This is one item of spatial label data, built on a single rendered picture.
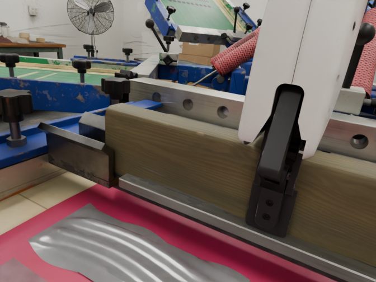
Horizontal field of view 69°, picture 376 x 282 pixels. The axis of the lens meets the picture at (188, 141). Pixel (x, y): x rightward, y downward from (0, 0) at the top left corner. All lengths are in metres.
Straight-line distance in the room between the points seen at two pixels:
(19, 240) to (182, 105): 0.33
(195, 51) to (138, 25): 1.55
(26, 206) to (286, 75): 0.28
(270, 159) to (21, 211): 0.25
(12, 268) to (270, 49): 0.24
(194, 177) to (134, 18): 5.41
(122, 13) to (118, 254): 5.60
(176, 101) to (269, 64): 0.36
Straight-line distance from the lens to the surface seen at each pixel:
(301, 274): 0.27
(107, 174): 0.29
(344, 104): 0.49
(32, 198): 0.34
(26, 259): 0.27
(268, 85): 0.17
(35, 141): 0.37
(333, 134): 0.44
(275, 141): 0.16
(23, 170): 0.35
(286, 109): 0.17
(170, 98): 0.52
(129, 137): 0.27
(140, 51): 5.53
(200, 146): 0.23
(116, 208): 0.31
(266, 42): 0.17
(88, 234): 0.28
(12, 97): 0.33
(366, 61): 0.72
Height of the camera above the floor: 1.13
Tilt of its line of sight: 21 degrees down
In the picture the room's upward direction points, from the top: 5 degrees clockwise
